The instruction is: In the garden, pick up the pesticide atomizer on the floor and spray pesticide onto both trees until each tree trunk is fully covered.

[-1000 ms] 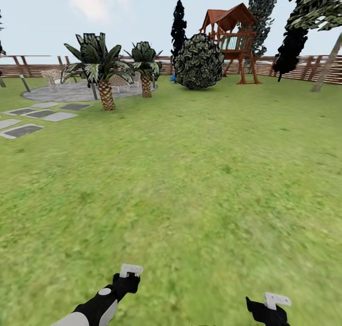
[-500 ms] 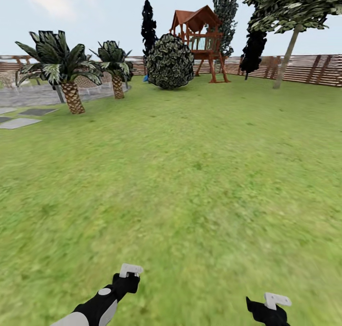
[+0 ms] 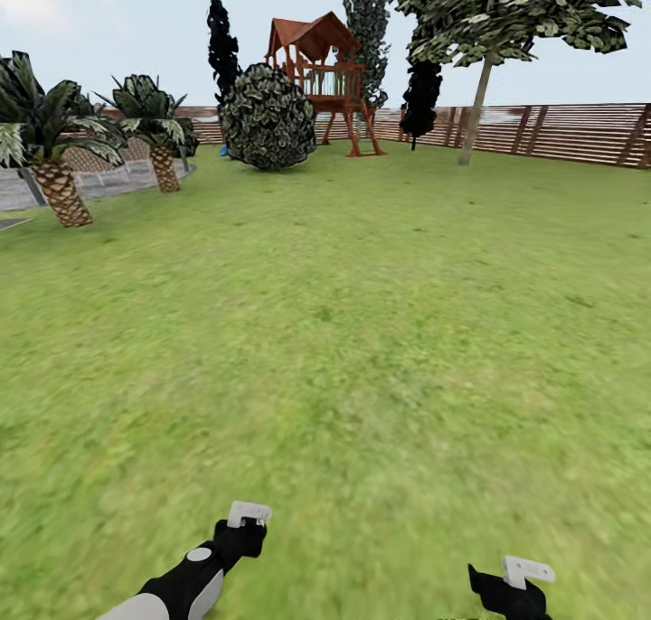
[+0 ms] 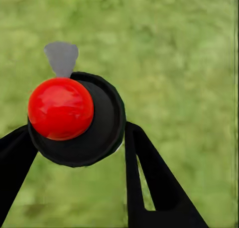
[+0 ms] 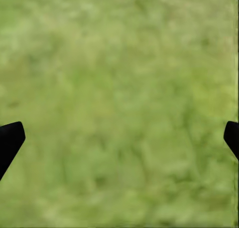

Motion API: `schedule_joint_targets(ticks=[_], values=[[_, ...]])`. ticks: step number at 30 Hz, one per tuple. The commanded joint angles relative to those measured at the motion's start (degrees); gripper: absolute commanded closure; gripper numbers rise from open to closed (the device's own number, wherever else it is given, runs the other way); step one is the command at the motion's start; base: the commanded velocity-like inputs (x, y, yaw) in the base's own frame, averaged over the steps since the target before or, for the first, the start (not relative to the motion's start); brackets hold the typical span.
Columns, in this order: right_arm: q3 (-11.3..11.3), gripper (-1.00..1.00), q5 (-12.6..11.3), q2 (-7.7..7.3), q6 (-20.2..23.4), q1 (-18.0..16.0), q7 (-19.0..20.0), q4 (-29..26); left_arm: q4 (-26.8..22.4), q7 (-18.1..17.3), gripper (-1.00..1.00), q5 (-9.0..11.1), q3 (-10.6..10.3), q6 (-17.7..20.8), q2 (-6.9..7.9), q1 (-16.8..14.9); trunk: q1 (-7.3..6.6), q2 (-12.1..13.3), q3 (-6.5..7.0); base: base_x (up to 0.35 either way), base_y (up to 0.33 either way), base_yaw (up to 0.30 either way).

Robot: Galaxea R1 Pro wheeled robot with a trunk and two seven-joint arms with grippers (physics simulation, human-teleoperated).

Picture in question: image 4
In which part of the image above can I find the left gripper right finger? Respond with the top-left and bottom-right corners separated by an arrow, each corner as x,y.
124,121 -> 209,228

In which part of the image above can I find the pesticide atomizer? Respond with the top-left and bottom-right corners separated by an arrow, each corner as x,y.
27,41 -> 126,168

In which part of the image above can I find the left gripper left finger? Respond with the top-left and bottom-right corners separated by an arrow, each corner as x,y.
0,125 -> 38,228

